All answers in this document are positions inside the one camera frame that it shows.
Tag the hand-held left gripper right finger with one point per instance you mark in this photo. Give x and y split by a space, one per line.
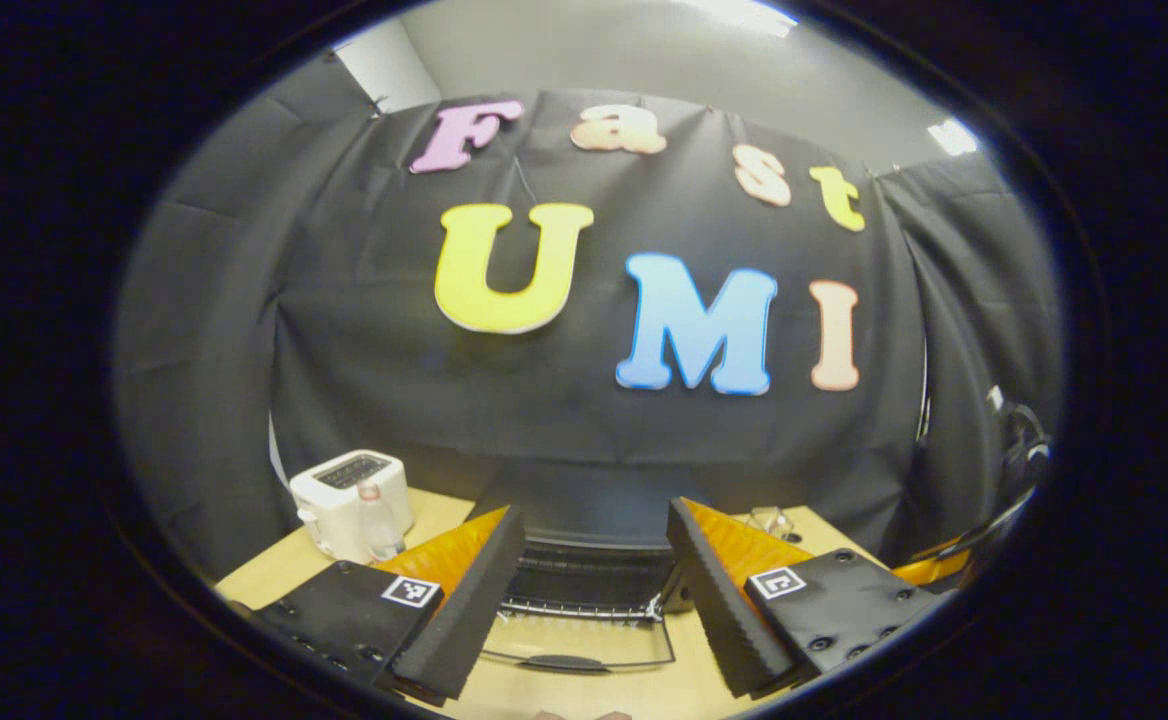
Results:
724 620

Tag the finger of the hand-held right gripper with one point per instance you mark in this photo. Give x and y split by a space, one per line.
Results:
929 573

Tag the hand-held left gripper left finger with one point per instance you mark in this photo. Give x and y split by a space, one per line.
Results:
464 620

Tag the black electric oven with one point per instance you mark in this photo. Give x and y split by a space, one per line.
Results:
584 510

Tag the clear plastic water bottle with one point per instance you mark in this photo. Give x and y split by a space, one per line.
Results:
379 525

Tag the white toaster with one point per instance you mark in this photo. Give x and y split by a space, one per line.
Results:
329 505

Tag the small ceiling light panel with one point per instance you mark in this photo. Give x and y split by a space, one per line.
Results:
951 136

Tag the large ceiling light panel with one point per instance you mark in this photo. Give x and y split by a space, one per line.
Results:
744 12

